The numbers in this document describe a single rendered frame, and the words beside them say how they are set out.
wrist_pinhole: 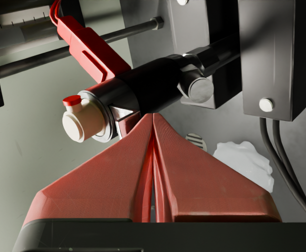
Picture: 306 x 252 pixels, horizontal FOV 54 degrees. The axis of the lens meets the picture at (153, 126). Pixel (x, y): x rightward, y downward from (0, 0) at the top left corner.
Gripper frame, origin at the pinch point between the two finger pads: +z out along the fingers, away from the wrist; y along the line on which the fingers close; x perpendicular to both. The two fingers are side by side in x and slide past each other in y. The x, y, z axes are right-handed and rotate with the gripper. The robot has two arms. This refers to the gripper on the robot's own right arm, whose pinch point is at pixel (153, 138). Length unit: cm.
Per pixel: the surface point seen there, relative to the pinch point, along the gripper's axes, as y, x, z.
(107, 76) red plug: 2.5, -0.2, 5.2
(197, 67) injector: -2.8, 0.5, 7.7
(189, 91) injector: -1.9, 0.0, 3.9
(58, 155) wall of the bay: 14.3, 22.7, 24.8
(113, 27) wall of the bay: 6.3, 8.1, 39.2
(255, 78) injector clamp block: -7.3, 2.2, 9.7
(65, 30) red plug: 5.1, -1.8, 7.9
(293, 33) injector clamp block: -8.6, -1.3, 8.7
